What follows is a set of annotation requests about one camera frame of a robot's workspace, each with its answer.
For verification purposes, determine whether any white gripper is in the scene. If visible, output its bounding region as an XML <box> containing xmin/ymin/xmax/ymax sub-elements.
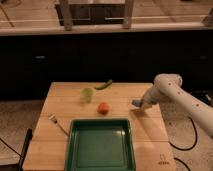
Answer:
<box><xmin>140</xmin><ymin>86</ymin><xmax>167</xmax><ymax>109</ymax></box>

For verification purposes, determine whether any blue sponge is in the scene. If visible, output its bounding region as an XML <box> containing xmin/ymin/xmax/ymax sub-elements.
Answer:
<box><xmin>132</xmin><ymin>99</ymin><xmax>143</xmax><ymax>107</ymax></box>

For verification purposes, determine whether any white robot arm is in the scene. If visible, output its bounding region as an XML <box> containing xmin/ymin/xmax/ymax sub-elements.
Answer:
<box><xmin>141</xmin><ymin>74</ymin><xmax>213</xmax><ymax>139</ymax></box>

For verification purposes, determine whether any green plastic tray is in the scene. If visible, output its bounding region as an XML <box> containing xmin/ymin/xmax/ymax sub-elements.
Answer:
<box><xmin>64</xmin><ymin>119</ymin><xmax>136</xmax><ymax>171</ymax></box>

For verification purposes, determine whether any red tomato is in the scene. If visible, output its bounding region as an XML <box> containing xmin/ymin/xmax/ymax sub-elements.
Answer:
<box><xmin>97</xmin><ymin>102</ymin><xmax>110</xmax><ymax>115</ymax></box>

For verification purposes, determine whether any green chili pepper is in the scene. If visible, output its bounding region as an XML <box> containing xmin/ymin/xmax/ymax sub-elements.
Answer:
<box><xmin>94</xmin><ymin>79</ymin><xmax>113</xmax><ymax>90</ymax></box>

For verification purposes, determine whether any green plastic cup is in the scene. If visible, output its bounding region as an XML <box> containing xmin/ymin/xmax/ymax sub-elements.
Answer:
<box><xmin>81</xmin><ymin>88</ymin><xmax>93</xmax><ymax>103</ymax></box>

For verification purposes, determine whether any black pole at left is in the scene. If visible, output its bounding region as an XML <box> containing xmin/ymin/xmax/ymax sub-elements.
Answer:
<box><xmin>18</xmin><ymin>129</ymin><xmax>33</xmax><ymax>171</ymax></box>

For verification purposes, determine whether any black cable on floor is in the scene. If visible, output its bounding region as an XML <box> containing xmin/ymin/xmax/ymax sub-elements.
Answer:
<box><xmin>168</xmin><ymin>116</ymin><xmax>199</xmax><ymax>171</ymax></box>

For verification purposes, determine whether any wooden frame structure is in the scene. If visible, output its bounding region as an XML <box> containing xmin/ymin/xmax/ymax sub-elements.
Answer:
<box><xmin>54</xmin><ymin>0</ymin><xmax>134</xmax><ymax>31</ymax></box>

